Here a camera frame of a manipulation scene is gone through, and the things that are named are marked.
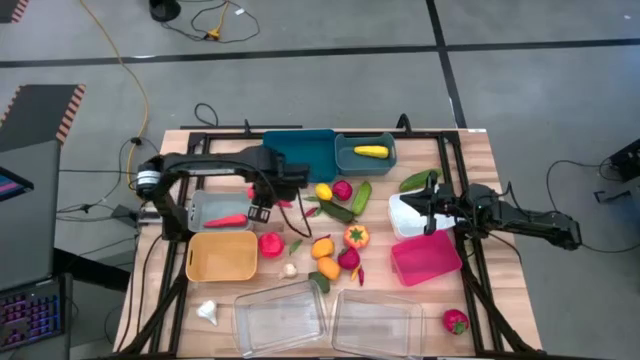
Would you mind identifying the backlit black keyboard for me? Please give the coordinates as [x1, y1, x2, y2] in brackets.
[0, 277, 67, 352]

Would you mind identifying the small black striped-edge mat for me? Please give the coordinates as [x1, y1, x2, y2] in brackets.
[0, 0, 31, 24]

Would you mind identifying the light green toy cucumber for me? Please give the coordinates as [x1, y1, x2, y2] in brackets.
[350, 180, 374, 217]

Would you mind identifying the plain red toy tomato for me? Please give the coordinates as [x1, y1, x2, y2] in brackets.
[257, 231, 286, 260]

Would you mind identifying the dark blue plastic bin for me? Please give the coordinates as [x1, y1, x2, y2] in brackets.
[262, 129, 340, 184]

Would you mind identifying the orange tomato with green top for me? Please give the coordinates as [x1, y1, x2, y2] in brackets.
[343, 224, 372, 251]

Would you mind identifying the grey desk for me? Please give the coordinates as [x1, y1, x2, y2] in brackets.
[0, 139, 62, 291]

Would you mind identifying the tan plastic basket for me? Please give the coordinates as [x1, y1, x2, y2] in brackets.
[185, 229, 259, 283]

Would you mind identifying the black equipment box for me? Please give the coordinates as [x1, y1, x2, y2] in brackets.
[607, 138, 640, 184]

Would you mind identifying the black round stand base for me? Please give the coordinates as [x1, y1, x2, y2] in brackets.
[148, 0, 182, 23]

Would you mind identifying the pink plastic bin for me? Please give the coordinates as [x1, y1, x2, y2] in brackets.
[390, 229, 464, 288]

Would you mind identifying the clear plastic bin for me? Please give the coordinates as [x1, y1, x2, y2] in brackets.
[330, 288, 425, 359]
[232, 279, 329, 359]

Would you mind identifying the grey-teal plastic basket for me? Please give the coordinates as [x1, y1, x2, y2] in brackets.
[333, 132, 398, 177]

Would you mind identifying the dark green poblano pepper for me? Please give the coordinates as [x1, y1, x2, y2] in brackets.
[316, 198, 358, 225]

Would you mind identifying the yellow power plug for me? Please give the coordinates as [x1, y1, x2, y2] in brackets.
[204, 2, 232, 42]

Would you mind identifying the yellow toy corn cob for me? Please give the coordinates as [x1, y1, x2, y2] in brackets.
[353, 144, 390, 160]

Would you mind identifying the computer screen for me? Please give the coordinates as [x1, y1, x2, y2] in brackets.
[0, 166, 35, 203]

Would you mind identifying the white plastic basket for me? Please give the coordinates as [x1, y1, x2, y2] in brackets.
[388, 189, 464, 239]

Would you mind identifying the grey plastic basket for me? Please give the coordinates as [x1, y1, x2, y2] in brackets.
[187, 189, 254, 234]

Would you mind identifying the yellow floor cable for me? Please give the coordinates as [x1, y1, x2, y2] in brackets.
[78, 0, 151, 194]

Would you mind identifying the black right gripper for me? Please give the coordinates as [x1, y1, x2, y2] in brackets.
[399, 172, 474, 236]

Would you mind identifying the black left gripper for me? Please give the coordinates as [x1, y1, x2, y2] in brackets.
[248, 162, 310, 224]

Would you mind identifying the black metal rig frame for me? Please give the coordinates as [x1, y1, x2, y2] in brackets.
[113, 127, 541, 359]

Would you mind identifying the orange toy fruit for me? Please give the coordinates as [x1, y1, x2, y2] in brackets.
[310, 236, 337, 261]
[315, 256, 343, 282]

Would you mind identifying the large black striped-edge mat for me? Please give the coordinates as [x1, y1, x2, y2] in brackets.
[0, 83, 88, 154]

